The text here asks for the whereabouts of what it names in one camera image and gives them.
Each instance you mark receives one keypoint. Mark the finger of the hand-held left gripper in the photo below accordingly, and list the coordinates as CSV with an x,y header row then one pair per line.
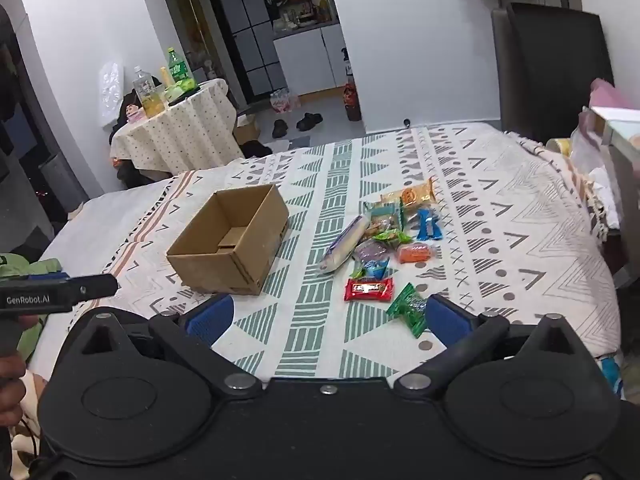
x,y
47,276
95,286

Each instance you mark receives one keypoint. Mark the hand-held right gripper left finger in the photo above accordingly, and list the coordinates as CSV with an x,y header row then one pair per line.
x,y
210,317

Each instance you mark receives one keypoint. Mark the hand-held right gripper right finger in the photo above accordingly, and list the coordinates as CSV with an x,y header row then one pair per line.
x,y
450,317

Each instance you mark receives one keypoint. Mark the green candy packet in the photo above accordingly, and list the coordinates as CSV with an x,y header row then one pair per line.
x,y
407,307

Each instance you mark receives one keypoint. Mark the brown cardboard box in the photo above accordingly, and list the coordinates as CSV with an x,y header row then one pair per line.
x,y
240,270

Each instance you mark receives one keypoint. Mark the small orange snack packet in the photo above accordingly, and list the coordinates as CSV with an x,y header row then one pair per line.
x,y
414,252

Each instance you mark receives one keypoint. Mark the red snack bar packet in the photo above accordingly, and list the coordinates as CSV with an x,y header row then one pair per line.
x,y
369,290

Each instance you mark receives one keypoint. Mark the small blue snack packet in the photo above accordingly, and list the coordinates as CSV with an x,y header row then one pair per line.
x,y
374,270

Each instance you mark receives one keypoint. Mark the blue wafer packet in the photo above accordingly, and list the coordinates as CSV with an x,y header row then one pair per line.
x,y
429,225

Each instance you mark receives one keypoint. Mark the small green snack packet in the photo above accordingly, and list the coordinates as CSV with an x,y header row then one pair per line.
x,y
392,236

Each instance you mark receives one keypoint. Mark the purple snack packet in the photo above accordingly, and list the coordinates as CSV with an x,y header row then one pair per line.
x,y
372,251

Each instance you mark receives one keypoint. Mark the clear green-edged snack packet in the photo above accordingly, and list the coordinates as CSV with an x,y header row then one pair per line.
x,y
382,220

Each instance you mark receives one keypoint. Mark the white blue long snack packet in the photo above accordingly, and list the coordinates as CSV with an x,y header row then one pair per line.
x,y
345,245

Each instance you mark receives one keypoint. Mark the orange cookie packet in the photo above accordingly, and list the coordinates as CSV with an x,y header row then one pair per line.
x,y
412,195

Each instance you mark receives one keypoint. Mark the person's left hand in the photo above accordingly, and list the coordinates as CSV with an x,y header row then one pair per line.
x,y
11,390

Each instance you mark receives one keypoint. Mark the green cloth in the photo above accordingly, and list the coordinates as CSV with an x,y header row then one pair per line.
x,y
30,265

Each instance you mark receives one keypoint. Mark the white bed sheet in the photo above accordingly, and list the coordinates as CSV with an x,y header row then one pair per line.
x,y
90,240

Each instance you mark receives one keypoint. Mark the printed blanket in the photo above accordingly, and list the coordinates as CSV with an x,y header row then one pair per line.
x,y
500,270

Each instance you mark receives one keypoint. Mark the grey bin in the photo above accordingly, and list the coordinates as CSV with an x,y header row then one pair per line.
x,y
62,180

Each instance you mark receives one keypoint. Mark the dark jacket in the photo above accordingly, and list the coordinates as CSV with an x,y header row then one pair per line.
x,y
125,175

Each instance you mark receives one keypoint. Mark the dark cabinet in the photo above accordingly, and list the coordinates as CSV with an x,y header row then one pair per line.
x,y
20,135

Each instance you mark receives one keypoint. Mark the round table with dotted cloth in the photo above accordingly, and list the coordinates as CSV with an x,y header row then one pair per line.
x,y
175,135

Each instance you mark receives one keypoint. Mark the dark cloth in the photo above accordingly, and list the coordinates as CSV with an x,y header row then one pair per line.
x,y
256,149

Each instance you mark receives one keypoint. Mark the small doll figure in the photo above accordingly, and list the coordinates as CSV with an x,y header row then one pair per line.
x,y
132,108

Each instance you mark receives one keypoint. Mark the open cardboard box with tissue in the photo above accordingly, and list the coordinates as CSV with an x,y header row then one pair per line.
x,y
246,130

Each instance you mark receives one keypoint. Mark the white bubble wrap sheet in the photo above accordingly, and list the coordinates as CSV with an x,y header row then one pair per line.
x,y
111,95

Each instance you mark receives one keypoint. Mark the clear bottle with yellow liquid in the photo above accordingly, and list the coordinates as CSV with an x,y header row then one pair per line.
x,y
150,100

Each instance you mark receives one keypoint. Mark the grey floor mat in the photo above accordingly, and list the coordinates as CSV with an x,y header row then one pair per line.
x,y
301,140

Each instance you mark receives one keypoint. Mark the black slipper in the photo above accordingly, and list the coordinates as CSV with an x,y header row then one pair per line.
x,y
309,121
280,128

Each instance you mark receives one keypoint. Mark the tape roll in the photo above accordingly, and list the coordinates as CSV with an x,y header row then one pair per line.
x,y
558,146

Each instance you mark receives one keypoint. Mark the white plastic bag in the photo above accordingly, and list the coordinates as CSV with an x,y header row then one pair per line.
x,y
587,160

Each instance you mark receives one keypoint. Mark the black flat notebook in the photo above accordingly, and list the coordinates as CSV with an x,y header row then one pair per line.
x,y
189,98

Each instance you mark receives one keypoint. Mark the green tissue pack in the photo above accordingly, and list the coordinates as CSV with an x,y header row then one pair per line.
x,y
180,87

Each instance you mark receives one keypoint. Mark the white side table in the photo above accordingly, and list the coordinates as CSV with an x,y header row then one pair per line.
x,y
622,185

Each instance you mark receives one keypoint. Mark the pack of water bottles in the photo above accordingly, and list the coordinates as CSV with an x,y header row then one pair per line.
x,y
285,101

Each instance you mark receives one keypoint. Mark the green soda bottle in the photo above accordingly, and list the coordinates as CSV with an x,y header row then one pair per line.
x,y
176,67

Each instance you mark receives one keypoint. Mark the dark oil bottle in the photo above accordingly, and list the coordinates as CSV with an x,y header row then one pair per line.
x,y
353,102

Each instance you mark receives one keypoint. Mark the dark leaning panel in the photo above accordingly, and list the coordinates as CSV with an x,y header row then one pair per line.
x,y
550,75

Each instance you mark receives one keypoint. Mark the white kitchen cabinet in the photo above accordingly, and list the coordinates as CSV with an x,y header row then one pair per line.
x,y
305,60

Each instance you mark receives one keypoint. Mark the pink pillow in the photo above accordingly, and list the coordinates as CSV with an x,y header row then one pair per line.
x,y
612,95

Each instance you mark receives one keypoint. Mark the brown wooden door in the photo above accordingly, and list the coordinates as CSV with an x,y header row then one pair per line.
x,y
197,20

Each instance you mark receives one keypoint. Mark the black grid door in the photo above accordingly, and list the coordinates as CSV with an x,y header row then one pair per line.
x,y
250,35

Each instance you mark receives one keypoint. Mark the cluttered kitchen counter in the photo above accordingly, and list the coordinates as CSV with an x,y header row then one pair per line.
x,y
300,10

